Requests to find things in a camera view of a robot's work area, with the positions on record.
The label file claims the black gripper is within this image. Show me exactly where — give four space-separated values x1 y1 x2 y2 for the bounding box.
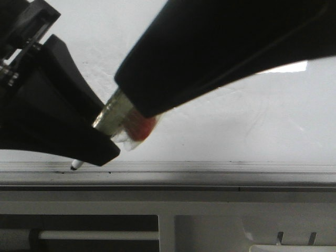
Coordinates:
1 1 61 92

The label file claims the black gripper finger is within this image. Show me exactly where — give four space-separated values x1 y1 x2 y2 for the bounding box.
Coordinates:
1 35 120 166
114 1 335 117

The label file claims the white whiteboard marker pen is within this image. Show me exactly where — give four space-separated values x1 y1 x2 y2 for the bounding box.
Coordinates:
70 88 160 171

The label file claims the white horizontal rod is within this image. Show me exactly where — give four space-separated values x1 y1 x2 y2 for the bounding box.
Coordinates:
0 228 160 249

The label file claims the white tray with hooks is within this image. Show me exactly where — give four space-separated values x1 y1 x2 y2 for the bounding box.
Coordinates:
249 232 335 252

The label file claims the white whiteboard with aluminium frame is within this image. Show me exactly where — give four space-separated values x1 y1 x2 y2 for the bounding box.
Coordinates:
1 1 335 190

